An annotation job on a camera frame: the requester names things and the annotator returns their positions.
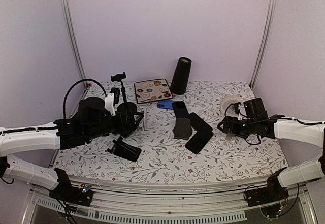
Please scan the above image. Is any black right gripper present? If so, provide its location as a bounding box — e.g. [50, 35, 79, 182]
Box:
[219, 115, 258, 139]

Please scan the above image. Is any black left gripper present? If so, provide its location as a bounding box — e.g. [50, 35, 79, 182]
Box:
[86, 110, 144, 141]

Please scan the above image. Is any blue edged black phone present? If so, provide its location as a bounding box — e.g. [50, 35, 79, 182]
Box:
[188, 112, 213, 138]

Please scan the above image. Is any dark grey folding phone stand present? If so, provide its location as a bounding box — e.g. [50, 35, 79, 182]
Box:
[173, 117, 192, 140]

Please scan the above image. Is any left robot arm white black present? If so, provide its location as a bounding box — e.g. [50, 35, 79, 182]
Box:
[1, 94, 144, 201]

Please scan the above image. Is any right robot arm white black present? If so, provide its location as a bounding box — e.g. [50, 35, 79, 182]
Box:
[217, 98, 324, 202]

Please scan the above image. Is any black tall phone holder stand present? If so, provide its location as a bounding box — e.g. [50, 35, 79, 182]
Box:
[111, 72, 137, 113]

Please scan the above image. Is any blue phone face down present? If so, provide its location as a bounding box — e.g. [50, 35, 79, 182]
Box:
[157, 100, 176, 110]

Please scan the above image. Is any floral square ceramic plate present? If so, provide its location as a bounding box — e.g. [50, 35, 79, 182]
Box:
[134, 78, 173, 104]

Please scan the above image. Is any black cylindrical speaker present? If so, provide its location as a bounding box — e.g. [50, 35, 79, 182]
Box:
[170, 57, 192, 95]

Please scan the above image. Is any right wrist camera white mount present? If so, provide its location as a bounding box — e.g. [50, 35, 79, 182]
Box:
[234, 102, 244, 121]

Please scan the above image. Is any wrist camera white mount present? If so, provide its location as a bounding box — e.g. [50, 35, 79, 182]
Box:
[234, 102, 244, 121]
[104, 87, 120, 116]

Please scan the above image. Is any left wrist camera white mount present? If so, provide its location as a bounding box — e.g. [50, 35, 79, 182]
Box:
[104, 87, 120, 116]

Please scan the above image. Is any black clamp phone mount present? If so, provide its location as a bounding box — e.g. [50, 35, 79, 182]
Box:
[106, 136, 142, 162]

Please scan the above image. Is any black braided left cable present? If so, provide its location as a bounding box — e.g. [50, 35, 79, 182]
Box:
[62, 78, 107, 119]

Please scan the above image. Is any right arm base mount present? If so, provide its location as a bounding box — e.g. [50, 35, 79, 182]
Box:
[243, 176, 289, 207]

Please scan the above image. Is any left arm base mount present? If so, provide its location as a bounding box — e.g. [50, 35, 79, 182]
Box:
[49, 168, 93, 207]

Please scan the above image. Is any right aluminium frame post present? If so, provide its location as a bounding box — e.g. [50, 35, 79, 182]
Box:
[249, 0, 277, 90]

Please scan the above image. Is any aluminium frame post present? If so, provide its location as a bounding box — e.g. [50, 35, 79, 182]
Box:
[249, 0, 277, 90]
[60, 0, 86, 79]

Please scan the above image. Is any left aluminium frame post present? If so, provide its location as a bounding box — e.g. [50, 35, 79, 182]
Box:
[60, 0, 86, 79]

